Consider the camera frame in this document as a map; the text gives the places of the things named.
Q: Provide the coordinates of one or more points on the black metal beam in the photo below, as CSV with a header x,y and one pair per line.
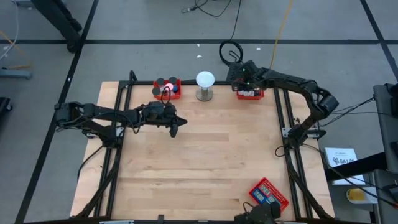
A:
x,y
357,166

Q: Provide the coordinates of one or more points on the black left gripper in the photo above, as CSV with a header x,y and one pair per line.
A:
x,y
169,116

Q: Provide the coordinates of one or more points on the black power supply box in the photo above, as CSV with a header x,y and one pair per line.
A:
x,y
315,133

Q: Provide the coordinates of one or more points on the pink hourglass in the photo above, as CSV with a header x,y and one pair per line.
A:
x,y
169,87

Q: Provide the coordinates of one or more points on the person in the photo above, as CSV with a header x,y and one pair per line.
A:
x,y
59,18

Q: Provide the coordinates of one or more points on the black aluminium table frame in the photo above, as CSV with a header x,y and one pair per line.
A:
x,y
217,82

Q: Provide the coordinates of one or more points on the grey side cart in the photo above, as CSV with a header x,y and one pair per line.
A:
x,y
387,124

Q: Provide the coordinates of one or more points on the white printed cardboard box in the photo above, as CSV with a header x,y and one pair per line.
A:
x,y
340,154

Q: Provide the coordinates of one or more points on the black capped white sand hourglass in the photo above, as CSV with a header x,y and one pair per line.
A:
x,y
160,81

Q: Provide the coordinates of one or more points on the white metal bracket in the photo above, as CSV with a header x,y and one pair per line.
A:
x,y
285,132

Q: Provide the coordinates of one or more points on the black floor object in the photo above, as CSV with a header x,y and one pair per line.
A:
x,y
4,105

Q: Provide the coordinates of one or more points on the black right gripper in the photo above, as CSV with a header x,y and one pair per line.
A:
x,y
245,81

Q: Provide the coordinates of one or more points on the small red plastic basket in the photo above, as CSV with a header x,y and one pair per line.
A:
x,y
250,97
177,95

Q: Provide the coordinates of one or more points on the yellow white plastic object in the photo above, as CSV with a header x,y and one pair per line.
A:
x,y
356,195

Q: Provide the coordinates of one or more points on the large red perforated basket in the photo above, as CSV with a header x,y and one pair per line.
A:
x,y
281,197

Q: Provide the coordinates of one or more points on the white lamp steel base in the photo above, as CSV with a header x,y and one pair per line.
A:
x,y
205,79

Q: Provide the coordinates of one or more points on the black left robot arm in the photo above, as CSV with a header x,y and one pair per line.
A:
x,y
102,113

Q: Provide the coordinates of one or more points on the grey metal floor bar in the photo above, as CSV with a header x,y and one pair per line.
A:
x,y
15,74

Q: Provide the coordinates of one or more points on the black perforated floor mat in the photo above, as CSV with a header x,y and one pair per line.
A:
x,y
231,70

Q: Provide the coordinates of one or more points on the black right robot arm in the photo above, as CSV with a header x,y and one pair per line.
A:
x,y
298,85

